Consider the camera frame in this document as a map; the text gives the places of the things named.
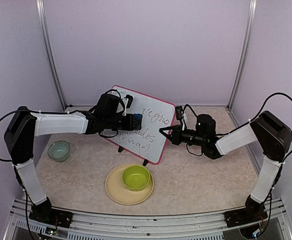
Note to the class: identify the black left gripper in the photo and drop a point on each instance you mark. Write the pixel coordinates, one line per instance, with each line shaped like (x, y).
(129, 125)

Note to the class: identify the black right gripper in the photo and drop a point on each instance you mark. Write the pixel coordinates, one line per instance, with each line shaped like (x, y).
(175, 135)

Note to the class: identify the pink framed whiteboard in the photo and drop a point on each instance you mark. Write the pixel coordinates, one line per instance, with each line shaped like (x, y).
(147, 143)

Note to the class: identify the blue whiteboard eraser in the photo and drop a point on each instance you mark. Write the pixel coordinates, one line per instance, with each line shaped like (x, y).
(137, 121)

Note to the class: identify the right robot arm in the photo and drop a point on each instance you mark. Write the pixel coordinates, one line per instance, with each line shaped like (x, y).
(272, 134)

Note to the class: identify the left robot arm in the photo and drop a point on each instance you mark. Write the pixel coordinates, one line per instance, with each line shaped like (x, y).
(19, 137)

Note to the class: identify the green plastic bowl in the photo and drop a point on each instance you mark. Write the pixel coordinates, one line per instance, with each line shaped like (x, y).
(136, 177)

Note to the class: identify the clear glass bowl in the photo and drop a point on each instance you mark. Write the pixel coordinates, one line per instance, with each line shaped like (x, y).
(59, 151)

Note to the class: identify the beige round plate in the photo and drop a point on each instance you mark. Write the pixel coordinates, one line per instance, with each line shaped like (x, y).
(118, 192)

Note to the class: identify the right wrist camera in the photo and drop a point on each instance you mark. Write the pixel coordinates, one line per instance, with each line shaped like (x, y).
(181, 116)

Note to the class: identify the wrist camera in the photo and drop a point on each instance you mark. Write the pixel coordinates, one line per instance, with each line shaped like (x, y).
(181, 116)
(127, 100)

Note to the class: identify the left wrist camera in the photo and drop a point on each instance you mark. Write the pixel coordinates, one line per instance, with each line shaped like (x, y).
(127, 100)

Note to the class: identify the wire whiteboard stand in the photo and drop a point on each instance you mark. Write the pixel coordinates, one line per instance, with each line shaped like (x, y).
(133, 155)

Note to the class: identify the aluminium front rail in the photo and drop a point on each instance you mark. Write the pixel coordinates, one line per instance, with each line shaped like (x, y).
(83, 225)

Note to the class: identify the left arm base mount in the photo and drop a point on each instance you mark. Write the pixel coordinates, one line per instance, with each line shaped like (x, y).
(51, 216)

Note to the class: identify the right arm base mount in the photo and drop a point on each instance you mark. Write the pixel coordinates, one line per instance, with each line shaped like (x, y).
(240, 217)

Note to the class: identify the left aluminium corner post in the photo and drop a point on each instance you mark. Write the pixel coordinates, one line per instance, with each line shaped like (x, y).
(49, 53)

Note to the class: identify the aluminium corner post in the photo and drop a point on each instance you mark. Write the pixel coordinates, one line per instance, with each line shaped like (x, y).
(49, 53)
(244, 53)

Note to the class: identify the right aluminium corner post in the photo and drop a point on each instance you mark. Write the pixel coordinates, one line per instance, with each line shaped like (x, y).
(244, 53)

